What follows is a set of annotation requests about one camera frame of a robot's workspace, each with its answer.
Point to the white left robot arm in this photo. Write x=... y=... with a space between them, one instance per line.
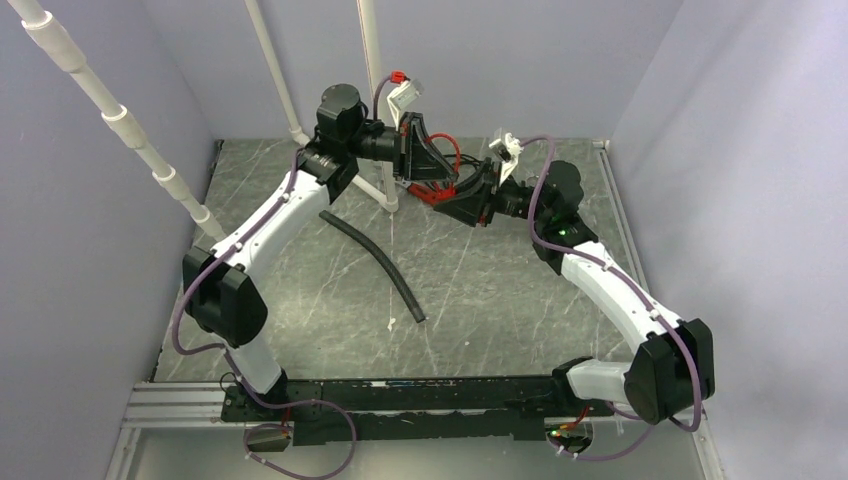
x=220 y=284

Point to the aluminium frame rail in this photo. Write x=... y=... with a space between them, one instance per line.
x=174 y=431

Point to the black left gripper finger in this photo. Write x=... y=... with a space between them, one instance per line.
x=427 y=129
x=435 y=170

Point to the black mounting rail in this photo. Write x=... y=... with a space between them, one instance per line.
x=522 y=408

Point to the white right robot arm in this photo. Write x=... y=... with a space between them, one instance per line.
x=672 y=368

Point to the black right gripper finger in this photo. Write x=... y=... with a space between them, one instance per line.
x=470 y=187
x=466 y=206

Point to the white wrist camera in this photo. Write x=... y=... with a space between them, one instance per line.
x=406 y=90
x=506 y=149

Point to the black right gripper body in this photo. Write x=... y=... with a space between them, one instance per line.
x=488 y=202

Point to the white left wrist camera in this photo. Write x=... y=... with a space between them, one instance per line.
x=406 y=90

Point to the white pvc pipe frame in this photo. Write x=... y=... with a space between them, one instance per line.
x=50 y=36

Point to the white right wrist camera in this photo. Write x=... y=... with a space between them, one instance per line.
x=506 y=149

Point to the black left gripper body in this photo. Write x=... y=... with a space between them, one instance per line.
x=402 y=147

